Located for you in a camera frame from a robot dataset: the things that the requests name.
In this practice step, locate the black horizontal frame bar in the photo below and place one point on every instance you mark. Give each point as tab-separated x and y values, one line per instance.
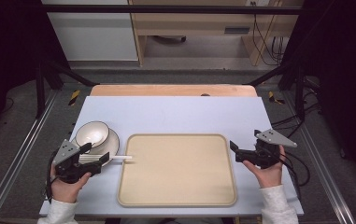
166	9

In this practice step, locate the aluminium floor rail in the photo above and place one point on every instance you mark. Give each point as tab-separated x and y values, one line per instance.
322	161
20	149

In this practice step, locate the white plate with dark rim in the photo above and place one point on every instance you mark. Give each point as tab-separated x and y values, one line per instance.
111	144

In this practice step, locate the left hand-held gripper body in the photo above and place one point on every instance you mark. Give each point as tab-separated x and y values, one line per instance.
68	166

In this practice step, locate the wooden desk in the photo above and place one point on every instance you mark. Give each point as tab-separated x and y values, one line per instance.
194	23

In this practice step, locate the black curtain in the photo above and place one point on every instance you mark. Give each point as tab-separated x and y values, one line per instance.
344	62
7	46

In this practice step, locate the person's left hand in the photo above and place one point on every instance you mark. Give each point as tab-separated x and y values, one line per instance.
66	189

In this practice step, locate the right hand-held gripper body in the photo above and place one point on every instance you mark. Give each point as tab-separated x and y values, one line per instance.
267	152

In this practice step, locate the white cabinet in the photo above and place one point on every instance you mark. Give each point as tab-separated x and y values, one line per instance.
94	34

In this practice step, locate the beige rectangular tray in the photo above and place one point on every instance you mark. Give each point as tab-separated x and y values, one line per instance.
178	171

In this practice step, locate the white bowl with dark rim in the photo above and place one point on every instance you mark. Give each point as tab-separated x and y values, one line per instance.
92	134

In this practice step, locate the black metal stand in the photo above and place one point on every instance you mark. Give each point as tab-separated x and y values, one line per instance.
40	90
299	93

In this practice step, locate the person's right hand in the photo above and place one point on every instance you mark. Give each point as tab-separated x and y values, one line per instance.
269	175

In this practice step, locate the yellow black tape marker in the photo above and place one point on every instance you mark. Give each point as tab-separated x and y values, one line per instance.
272	97
74	97

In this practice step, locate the pale blue table cover sheet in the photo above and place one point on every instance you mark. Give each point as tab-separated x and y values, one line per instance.
178	115

